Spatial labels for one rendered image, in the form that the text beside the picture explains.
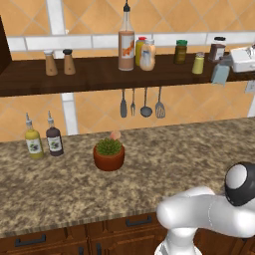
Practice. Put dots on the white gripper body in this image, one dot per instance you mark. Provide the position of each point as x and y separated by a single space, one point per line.
243 60

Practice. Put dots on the hanging dark spatula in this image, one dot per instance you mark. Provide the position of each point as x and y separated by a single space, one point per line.
123 108

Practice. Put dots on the white wall socket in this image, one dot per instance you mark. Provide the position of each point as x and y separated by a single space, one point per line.
250 87

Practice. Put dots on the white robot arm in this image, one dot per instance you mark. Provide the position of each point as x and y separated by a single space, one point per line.
199 212

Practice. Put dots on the potted plant in terracotta pot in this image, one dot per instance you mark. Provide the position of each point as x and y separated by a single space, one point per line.
109 156

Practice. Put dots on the hanging dark ladle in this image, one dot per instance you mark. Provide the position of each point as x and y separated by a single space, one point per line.
145 110

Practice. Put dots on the dark purple condiment bottle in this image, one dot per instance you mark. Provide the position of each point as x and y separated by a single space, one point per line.
54 141

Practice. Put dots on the yellow-green shaker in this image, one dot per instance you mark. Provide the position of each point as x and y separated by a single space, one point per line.
198 64

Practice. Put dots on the wooden cupboard door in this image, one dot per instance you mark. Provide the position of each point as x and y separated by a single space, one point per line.
219 244
50 251
132 244

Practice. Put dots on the yellow condiment bottle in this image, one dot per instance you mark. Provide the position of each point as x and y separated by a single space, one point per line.
34 142

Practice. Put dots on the narrow wooden drawer front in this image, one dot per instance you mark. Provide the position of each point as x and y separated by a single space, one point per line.
116 223

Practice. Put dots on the wide wooden drawer front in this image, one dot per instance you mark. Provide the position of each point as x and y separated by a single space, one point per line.
56 236

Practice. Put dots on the hanging metal fork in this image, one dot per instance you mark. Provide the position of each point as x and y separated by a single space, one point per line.
132 106

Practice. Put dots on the tall brown sauce bottle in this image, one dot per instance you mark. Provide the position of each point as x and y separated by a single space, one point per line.
126 43

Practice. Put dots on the dark brown spice jar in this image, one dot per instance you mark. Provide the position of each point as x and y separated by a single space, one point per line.
217 50

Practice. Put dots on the wooden shaker with black cap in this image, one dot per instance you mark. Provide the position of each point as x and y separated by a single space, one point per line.
69 63

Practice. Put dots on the pale orange squeeze bottle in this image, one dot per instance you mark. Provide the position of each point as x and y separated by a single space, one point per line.
147 56

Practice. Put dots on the dark jar with green lid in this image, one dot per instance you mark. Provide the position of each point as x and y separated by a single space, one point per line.
180 53

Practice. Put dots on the yellow bottle with red cap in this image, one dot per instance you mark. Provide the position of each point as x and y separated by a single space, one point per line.
139 53

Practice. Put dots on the hanging slotted turner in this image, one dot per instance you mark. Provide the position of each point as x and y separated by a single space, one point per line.
160 109

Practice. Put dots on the wooden shaker with white cap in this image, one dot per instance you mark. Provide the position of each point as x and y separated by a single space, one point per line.
50 64

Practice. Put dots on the dark wooden shelf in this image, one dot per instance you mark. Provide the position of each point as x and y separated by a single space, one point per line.
99 74

